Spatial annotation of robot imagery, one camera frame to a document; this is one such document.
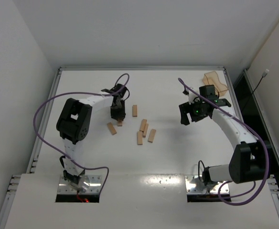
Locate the purple cable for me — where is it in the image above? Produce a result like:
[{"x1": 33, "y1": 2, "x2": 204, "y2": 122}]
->
[
  {"x1": 33, "y1": 73, "x2": 130, "y2": 194},
  {"x1": 177, "y1": 77, "x2": 270, "y2": 206}
]

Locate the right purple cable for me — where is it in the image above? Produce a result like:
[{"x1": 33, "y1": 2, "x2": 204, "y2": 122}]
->
[{"x1": 177, "y1": 77, "x2": 270, "y2": 206}]

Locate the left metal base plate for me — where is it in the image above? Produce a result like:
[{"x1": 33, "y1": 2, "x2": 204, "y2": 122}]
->
[{"x1": 57, "y1": 175, "x2": 101, "y2": 195}]

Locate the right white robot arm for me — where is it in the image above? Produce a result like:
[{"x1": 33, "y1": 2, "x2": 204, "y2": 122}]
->
[{"x1": 179, "y1": 85, "x2": 270, "y2": 185}]

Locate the black cable white plug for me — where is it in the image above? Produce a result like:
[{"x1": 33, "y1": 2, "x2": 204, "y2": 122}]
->
[{"x1": 246, "y1": 69, "x2": 269, "y2": 104}]

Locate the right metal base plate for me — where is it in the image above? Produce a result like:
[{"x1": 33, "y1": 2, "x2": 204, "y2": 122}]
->
[{"x1": 184, "y1": 175, "x2": 225, "y2": 195}]

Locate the plain wood block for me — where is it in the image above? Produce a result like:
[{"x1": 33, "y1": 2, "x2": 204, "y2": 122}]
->
[{"x1": 107, "y1": 122, "x2": 117, "y2": 135}]

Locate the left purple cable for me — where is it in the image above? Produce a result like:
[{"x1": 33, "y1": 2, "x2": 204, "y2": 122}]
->
[{"x1": 33, "y1": 73, "x2": 130, "y2": 194}]

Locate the metal base plate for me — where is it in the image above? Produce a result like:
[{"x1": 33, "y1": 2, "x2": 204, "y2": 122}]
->
[
  {"x1": 57, "y1": 175, "x2": 101, "y2": 195},
  {"x1": 184, "y1": 175, "x2": 225, "y2": 195}
]

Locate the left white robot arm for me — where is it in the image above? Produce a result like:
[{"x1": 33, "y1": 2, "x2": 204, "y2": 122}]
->
[{"x1": 56, "y1": 83, "x2": 129, "y2": 185}]

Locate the translucent orange plastic container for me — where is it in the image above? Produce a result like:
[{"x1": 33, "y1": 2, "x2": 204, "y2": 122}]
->
[{"x1": 202, "y1": 71, "x2": 228, "y2": 97}]

